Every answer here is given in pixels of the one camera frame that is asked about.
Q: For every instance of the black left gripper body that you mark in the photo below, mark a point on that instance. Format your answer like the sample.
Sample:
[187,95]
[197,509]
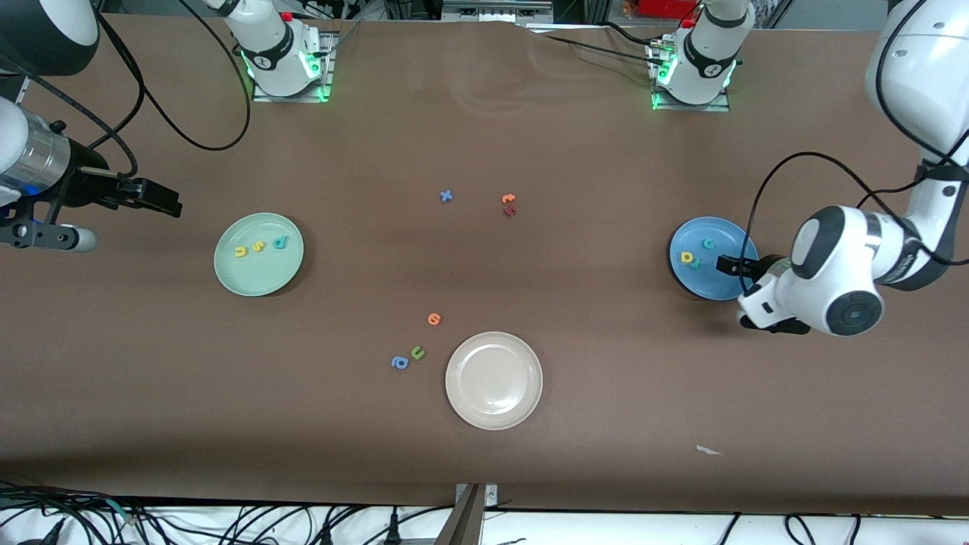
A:
[769,266]

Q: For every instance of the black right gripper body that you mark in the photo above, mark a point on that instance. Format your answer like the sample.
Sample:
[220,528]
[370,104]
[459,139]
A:
[85,184]

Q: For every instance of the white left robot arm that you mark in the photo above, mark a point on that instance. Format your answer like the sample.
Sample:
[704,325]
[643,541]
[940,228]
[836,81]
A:
[840,257]

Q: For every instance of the blue plate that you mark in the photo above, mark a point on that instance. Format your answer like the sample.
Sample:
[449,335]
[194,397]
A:
[711,284]

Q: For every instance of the green plate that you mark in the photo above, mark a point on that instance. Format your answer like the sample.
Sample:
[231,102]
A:
[257,276]

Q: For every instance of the white paper scrap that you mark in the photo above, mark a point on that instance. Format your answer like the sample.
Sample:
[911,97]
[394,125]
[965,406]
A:
[708,451]

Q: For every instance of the beige plate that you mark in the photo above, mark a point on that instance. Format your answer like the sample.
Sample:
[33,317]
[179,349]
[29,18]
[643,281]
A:
[493,381]

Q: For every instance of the red background object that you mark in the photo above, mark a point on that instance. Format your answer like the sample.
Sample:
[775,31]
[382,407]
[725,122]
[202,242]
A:
[666,7]

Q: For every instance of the blue foam letter a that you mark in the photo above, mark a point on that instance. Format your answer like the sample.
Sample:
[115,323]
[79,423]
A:
[400,363]

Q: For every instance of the grey equipment box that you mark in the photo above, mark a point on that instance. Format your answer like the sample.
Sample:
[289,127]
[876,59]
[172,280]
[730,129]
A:
[496,10]

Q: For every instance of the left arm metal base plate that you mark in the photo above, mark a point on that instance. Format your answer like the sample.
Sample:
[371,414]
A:
[711,107]

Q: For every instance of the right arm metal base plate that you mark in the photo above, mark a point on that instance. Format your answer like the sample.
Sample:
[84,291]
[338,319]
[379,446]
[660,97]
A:
[295,98]

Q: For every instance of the metal table bracket post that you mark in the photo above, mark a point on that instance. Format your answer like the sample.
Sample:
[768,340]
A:
[465,522]

